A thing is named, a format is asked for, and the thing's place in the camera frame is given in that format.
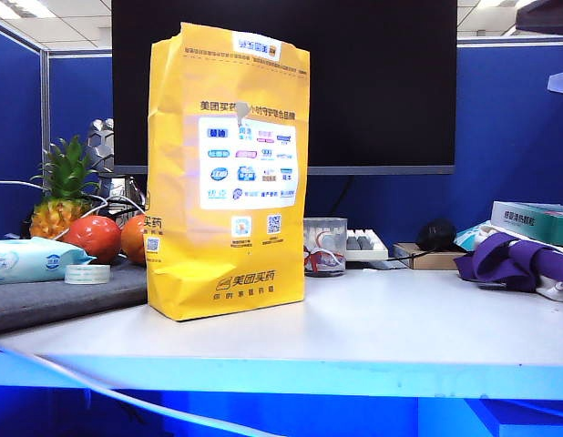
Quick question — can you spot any red round fruit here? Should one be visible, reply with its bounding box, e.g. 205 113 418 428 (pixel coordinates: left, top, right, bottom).
61 214 123 265

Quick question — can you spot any black computer mouse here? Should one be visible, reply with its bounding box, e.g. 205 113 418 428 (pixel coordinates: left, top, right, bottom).
416 218 459 252

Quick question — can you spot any black computer monitor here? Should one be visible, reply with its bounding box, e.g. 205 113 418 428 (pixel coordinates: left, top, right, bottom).
110 0 459 177

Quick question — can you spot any thick white cable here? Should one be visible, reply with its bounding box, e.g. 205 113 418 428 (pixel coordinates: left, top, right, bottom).
0 339 282 437

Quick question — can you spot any pineapple with green crown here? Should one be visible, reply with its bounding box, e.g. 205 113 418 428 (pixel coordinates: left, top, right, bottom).
29 134 102 240

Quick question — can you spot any white grey keyboard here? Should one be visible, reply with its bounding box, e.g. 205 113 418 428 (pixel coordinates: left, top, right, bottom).
345 228 390 262

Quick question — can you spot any grey partition frame post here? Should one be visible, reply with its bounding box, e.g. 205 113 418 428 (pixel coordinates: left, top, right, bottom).
39 47 52 195

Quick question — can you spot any brown cardboard box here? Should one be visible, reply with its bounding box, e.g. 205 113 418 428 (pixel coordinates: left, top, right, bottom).
393 241 469 270

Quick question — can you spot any purple cloth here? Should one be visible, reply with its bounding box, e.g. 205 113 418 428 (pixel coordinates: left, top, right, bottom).
453 230 563 293

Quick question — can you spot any clear plastic cup with cables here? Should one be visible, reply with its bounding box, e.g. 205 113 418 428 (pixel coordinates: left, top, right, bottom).
302 217 349 278

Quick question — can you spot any orange round fruit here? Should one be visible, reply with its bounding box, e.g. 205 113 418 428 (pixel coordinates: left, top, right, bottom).
119 213 149 267

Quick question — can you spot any blue white small packet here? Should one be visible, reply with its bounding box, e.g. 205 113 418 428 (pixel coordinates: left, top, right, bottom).
454 219 496 251

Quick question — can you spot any thin white cable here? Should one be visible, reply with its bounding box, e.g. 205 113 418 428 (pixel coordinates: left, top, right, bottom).
0 179 147 215

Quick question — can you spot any grey felt desk mat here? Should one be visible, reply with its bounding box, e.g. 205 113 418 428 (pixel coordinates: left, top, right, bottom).
0 258 149 336

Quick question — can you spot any yellow printed paper bag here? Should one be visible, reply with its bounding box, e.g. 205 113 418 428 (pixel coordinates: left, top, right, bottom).
144 21 312 322

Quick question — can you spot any clear adhesive tape roll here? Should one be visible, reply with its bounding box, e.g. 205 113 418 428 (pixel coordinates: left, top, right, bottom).
64 262 113 286

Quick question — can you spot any blue box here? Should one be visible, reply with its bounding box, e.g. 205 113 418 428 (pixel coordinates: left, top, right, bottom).
463 397 563 437

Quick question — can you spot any green white medicine box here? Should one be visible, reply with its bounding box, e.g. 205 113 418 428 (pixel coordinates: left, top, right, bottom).
489 199 563 247

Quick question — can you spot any white printed soft item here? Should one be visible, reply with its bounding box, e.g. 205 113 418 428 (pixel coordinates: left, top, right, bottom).
534 272 563 303

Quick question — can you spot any blue white wet wipes pack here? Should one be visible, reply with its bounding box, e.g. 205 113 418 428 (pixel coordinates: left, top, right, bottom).
0 236 97 287

